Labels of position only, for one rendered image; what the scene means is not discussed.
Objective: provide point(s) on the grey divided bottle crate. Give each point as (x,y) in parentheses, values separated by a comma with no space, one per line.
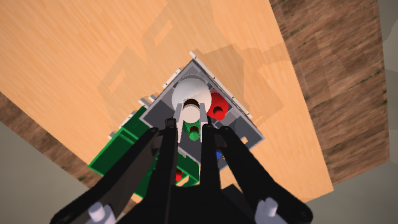
(162,109)

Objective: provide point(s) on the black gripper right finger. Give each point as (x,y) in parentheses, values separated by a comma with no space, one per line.
(271,203)

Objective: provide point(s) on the red bottle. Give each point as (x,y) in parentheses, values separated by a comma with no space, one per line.
(178,175)
(219,106)

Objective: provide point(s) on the blue bottle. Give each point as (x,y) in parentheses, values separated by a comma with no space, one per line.
(218,152)

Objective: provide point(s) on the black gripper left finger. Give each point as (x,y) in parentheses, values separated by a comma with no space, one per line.
(105,201)

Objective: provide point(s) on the green bottle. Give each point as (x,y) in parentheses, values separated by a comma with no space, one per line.
(192,129)

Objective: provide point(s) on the green plastic crate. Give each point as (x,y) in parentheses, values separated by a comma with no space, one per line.
(133,129)

